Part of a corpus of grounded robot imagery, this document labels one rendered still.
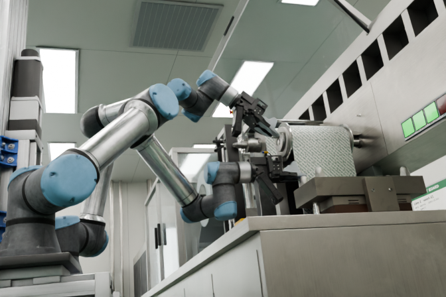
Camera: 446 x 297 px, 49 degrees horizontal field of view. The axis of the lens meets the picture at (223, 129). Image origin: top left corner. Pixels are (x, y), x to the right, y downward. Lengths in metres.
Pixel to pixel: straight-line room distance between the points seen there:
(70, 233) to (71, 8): 2.18
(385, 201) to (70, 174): 0.95
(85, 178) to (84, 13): 2.60
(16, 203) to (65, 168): 0.18
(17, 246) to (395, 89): 1.30
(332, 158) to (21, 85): 1.11
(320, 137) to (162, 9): 2.06
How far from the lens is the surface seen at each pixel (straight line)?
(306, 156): 1.79
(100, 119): 1.82
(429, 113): 1.67
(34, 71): 1.75
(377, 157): 1.90
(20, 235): 1.28
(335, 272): 1.43
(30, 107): 1.69
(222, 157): 2.16
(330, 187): 1.56
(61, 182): 1.17
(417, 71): 1.74
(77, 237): 1.81
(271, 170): 1.68
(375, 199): 1.60
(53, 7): 3.68
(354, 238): 1.48
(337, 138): 1.88
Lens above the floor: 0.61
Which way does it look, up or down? 22 degrees up
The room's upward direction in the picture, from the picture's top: 6 degrees counter-clockwise
